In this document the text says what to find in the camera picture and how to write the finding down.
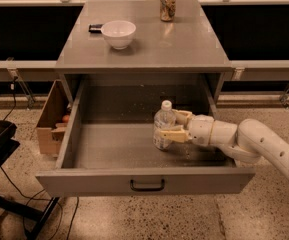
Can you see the small black rectangular object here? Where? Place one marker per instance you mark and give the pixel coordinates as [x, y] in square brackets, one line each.
[95, 28]

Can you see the gold drink can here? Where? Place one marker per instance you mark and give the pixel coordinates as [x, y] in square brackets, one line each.
[167, 10]

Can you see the grey horizontal rail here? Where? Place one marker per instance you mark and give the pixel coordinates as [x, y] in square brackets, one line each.
[28, 70]

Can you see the black chair frame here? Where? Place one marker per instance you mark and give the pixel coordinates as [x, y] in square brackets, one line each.
[7, 147]

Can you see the grey open drawer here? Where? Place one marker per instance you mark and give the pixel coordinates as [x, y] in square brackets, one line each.
[109, 141]

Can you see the grey cabinet counter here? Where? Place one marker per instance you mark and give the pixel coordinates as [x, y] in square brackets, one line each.
[188, 44]

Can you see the orange fruit in box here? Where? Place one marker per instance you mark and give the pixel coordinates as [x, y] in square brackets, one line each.
[65, 118]

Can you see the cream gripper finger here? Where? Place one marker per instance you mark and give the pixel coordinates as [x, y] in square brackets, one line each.
[182, 116]
[176, 133]

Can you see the black drawer handle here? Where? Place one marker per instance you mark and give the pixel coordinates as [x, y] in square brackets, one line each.
[147, 187]

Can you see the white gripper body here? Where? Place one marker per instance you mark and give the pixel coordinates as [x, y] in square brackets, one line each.
[200, 129]

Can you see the white ceramic bowl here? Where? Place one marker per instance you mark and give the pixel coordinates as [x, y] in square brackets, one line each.
[119, 33]

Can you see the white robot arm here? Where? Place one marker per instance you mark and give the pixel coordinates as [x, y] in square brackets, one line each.
[247, 142]

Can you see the cardboard box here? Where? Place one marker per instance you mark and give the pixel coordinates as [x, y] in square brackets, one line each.
[49, 132]

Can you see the clear plastic water bottle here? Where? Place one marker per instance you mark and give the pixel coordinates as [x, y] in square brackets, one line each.
[163, 119]

